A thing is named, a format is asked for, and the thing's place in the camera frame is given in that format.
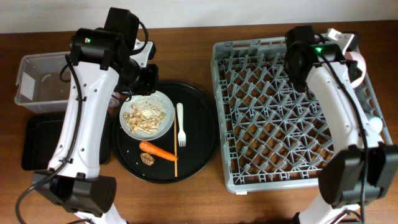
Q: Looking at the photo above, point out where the orange carrot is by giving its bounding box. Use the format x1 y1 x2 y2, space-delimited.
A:
139 141 178 161

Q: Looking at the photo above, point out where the walnut piece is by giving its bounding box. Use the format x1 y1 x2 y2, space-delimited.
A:
140 152 155 166

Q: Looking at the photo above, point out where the white plastic fork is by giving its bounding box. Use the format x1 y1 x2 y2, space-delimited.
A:
177 103 187 147

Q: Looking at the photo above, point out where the peanut shells and rice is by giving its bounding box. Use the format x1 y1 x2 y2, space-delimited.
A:
122 96 166 134

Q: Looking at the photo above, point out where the wooden chopstick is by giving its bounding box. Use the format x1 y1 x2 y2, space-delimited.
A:
174 108 178 177

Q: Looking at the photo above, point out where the pink bowl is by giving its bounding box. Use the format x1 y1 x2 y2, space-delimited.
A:
345 51 366 88

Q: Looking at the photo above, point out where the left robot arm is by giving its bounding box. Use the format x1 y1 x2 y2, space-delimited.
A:
31 7 159 223

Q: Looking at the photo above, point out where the cream cup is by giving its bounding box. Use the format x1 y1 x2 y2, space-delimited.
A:
366 114 383 134

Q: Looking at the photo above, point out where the grey plate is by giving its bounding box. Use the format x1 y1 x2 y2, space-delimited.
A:
119 91 174 141

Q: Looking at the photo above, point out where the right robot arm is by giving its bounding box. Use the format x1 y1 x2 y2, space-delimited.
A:
285 25 397 223

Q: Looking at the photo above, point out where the clear plastic bin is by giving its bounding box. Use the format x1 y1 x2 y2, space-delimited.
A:
14 51 121 113

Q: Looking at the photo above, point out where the grey dishwasher rack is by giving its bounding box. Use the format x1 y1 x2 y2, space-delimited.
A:
211 37 393 194

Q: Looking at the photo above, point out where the black rectangular bin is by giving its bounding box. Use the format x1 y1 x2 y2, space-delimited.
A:
21 110 112 171

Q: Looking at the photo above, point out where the round black tray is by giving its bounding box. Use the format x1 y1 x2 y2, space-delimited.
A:
111 81 220 184

